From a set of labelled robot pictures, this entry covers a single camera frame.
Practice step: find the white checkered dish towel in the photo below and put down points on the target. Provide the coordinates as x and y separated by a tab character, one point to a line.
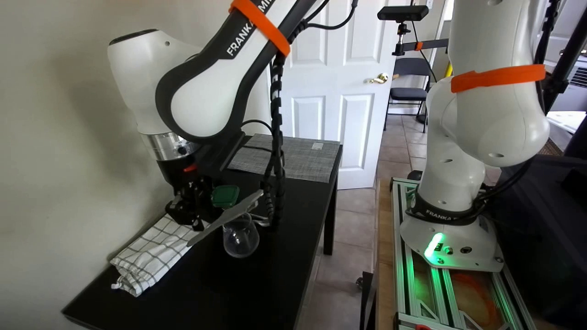
149	257

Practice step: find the black covered furniture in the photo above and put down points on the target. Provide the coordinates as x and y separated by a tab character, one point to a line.
542	244

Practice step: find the black table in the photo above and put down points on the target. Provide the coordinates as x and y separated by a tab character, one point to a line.
276	275

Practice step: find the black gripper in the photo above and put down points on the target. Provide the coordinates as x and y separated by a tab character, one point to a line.
190	194

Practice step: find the grey woven placemat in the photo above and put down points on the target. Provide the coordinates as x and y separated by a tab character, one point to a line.
305	158

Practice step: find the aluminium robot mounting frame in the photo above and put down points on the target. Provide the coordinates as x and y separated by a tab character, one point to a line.
441	293

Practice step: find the black camera stand boom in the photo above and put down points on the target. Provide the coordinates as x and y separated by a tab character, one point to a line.
423	44

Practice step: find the wooden platform board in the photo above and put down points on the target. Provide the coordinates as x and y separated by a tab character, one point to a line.
386	257

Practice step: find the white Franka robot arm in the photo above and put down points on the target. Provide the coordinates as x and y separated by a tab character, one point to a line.
208	103

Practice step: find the black stand pole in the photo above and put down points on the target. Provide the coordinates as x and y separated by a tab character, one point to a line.
566	55

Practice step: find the black camera on stand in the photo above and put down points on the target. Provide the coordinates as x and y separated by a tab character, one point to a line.
404	13

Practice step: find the dark folding chair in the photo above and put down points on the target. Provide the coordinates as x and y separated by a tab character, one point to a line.
408	92

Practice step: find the white panel door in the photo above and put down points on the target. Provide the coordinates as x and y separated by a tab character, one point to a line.
349	121

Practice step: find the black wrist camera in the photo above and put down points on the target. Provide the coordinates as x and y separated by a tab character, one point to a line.
214	156

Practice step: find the clear glass cup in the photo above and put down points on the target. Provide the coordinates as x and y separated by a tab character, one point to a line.
241	240

